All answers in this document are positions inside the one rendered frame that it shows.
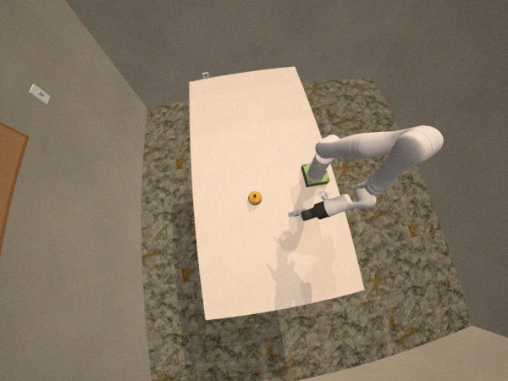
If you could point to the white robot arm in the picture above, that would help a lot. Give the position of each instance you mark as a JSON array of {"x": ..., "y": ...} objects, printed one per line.
[{"x": 405, "y": 151}]

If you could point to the golden service bell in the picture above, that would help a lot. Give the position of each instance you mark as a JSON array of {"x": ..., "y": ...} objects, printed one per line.
[{"x": 254, "y": 198}]

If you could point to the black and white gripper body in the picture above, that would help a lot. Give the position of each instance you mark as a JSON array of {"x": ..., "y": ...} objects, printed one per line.
[{"x": 321, "y": 210}]

